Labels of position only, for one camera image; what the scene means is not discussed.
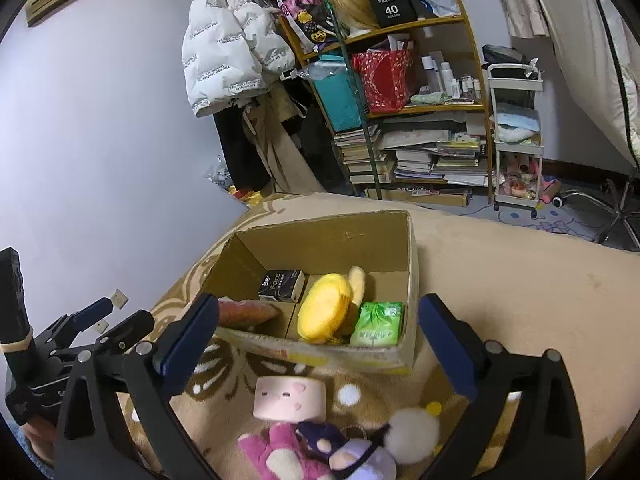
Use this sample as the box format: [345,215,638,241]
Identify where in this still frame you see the red gift bag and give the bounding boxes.
[352,49,414,114]

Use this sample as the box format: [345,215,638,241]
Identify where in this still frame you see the person's left hand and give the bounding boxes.
[21,417,56,466]

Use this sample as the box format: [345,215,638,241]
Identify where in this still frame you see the stack of books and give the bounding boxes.
[334,110,488,188]

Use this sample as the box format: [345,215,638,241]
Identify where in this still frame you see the black Face tissue pack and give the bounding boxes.
[258,270,306,302]

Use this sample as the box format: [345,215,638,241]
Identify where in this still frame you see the yellow plush toy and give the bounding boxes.
[296,266,367,344]

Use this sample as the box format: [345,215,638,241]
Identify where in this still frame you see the white wall socket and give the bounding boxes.
[111,289,129,310]
[93,320,108,334]

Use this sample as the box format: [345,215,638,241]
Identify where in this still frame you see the black box numbered 40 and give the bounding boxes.
[369,0,418,28]

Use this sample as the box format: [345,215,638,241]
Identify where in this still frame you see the snack bags on floor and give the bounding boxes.
[204,155,264,207]

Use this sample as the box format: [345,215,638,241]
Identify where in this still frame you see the white pompom keychain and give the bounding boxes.
[383,402,442,465]

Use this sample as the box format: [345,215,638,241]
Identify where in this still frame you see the teal gift bag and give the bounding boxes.
[312,70,361,132]

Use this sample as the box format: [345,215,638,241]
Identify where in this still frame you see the pink pig plush toy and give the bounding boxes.
[238,375,333,480]

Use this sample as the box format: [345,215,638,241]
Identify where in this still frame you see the beige hanging coat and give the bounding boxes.
[242,82,324,195]

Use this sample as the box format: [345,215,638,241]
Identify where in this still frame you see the cardboard box with yellow print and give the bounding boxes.
[201,210,418,374]

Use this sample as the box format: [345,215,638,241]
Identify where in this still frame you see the green tissue pack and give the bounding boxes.
[349,302,404,348]

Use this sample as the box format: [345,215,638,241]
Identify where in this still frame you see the white puffer jacket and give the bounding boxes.
[181,0,295,117]

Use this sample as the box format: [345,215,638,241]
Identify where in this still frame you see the pink towel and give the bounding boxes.
[217,297,280,330]

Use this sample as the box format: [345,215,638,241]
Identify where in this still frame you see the purple haired doll plush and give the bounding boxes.
[295,422,397,480]

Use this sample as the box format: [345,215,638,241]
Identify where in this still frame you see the wooden shelf unit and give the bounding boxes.
[277,0,492,198]

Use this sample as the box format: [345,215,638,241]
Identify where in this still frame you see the white rolling cart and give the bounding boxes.
[486,61,544,219]

